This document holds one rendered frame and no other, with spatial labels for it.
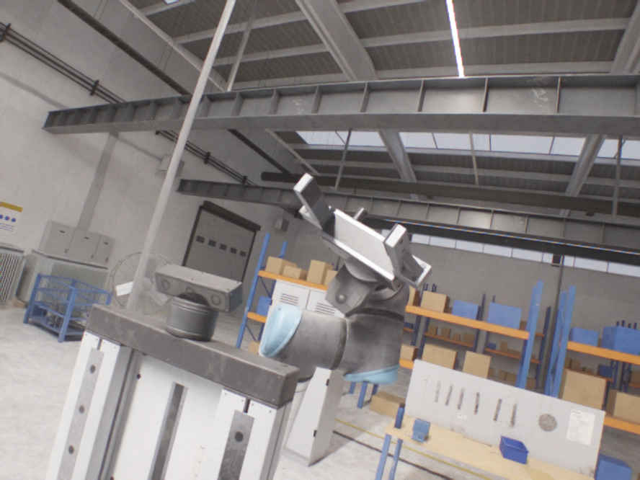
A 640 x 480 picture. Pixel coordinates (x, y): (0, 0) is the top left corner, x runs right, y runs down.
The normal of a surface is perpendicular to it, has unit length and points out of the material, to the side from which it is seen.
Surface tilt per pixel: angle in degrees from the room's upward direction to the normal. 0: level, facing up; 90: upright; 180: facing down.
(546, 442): 90
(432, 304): 90
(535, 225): 90
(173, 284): 119
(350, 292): 79
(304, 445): 90
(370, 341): 61
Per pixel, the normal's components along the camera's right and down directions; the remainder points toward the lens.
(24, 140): 0.86, 0.15
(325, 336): 0.26, -0.40
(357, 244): -0.32, -0.40
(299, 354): 0.04, 0.29
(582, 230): -0.45, -0.24
